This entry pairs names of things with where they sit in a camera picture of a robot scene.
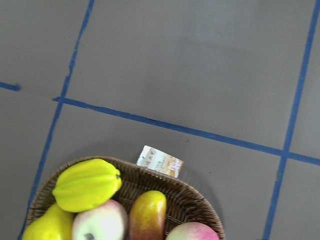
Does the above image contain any brown wicker basket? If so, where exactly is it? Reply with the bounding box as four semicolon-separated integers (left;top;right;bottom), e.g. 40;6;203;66
23;156;226;240

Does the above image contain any paper price tag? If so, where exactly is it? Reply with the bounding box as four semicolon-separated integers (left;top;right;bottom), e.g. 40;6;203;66
136;145;184;178

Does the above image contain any yellow red mango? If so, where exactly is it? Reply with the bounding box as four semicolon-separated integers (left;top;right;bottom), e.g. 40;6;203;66
129;190;167;240

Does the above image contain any yellow star fruit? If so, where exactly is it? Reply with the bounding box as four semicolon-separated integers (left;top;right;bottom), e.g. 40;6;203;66
52;158;122;213

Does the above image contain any pink red apple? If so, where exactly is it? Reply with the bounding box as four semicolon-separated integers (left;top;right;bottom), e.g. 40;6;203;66
165;222;220;240

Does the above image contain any yellow lemon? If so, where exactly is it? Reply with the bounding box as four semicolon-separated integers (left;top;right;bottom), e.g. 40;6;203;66
22;203;75;240

